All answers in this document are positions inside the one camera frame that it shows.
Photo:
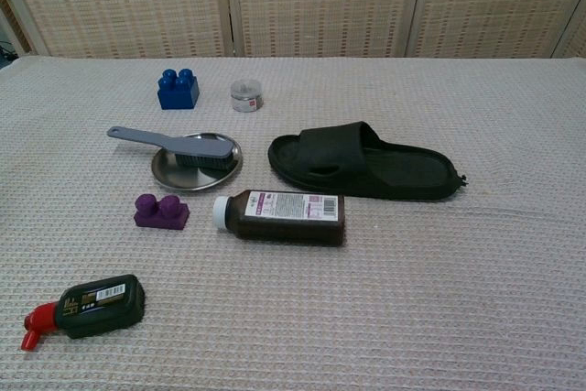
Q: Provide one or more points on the black slide sandal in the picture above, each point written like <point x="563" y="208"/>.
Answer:
<point x="348" y="162"/>

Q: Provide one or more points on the grey scrub brush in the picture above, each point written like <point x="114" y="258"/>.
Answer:
<point x="197" y="145"/>

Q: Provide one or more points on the dark bottle red nozzle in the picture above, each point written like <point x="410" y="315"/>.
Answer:
<point x="96" y="306"/>

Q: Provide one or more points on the brown bottle with white cap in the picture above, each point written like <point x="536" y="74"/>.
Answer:
<point x="284" y="217"/>

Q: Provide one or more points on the small clear plastic jar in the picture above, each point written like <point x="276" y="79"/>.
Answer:
<point x="247" y="95"/>

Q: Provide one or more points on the round steel plate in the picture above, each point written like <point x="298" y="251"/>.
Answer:
<point x="201" y="176"/>

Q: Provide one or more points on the purple toy building block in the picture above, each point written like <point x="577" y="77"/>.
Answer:
<point x="161" y="213"/>

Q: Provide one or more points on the blue toy building block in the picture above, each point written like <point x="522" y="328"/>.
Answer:
<point x="178" y="92"/>

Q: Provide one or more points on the woven table cloth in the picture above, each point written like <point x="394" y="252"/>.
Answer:
<point x="366" y="295"/>

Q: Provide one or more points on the bamboo folding screen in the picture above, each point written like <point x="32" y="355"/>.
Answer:
<point x="320" y="2"/>

